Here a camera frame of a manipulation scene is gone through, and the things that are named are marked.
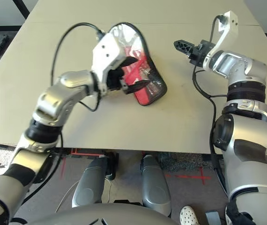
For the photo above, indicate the grey robot right leg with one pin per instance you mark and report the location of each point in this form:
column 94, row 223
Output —
column 154, row 187

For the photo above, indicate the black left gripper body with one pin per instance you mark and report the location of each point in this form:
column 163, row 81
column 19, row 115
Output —
column 116, row 79

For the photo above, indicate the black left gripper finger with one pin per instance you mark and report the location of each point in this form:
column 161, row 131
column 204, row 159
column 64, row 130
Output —
column 137, row 86
column 130, row 61

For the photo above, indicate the red black paddle case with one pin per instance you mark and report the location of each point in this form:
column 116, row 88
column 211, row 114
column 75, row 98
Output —
column 147, row 96

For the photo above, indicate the grey robot torso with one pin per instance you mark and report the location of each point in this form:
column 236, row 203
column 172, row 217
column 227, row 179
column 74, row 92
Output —
column 114, row 215

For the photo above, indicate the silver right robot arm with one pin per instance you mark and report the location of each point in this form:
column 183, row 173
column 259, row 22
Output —
column 246, row 140

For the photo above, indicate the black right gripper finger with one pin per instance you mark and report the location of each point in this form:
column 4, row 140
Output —
column 183, row 47

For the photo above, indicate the white perforated clog shoe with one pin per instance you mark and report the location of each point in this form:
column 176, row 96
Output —
column 188, row 216

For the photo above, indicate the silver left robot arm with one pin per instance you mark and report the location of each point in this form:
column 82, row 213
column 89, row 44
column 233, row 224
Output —
column 61, row 93

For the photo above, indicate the grey robot left leg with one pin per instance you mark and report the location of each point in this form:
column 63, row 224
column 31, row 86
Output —
column 89, row 185

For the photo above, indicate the grey robot leg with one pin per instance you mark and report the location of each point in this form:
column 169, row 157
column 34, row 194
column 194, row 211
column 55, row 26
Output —
column 89, row 185
column 154, row 187

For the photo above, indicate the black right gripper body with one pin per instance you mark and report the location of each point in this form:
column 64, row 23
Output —
column 200, row 54

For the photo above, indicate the grey foot pedal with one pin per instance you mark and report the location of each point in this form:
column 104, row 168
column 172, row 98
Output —
column 212, row 218

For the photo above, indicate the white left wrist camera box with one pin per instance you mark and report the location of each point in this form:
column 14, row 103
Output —
column 106, row 51

